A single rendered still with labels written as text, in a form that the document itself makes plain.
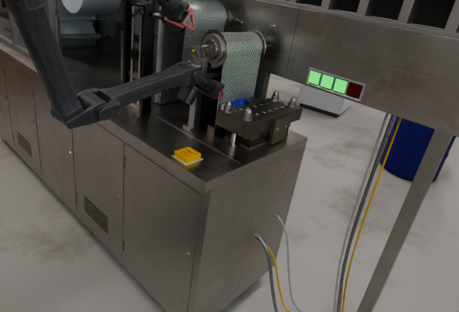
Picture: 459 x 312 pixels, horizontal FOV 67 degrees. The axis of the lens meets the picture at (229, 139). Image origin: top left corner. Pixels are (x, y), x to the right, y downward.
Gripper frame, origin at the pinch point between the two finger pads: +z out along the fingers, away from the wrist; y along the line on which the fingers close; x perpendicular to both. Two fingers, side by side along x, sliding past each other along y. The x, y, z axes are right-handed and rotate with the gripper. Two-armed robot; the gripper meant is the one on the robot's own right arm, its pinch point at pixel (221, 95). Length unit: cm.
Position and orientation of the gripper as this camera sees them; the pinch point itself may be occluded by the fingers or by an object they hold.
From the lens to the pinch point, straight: 144.3
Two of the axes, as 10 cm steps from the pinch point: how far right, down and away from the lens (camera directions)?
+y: 7.3, 3.8, -5.7
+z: 5.1, 2.4, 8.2
